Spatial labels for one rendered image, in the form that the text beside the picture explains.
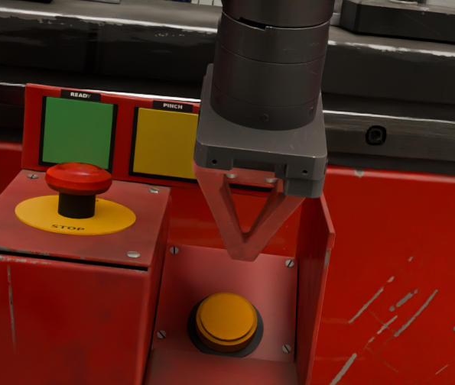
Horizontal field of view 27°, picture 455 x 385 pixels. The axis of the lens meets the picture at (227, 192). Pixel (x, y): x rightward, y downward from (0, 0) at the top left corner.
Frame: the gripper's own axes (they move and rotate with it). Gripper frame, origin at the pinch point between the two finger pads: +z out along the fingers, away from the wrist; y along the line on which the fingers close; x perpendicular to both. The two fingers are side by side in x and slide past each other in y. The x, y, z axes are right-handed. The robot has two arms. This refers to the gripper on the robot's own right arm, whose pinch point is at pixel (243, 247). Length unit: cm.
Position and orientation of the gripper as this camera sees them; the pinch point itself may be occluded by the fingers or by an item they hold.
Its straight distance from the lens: 56.0
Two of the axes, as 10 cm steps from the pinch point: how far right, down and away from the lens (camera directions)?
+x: -9.9, -1.1, -0.2
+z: -1.0, 8.5, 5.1
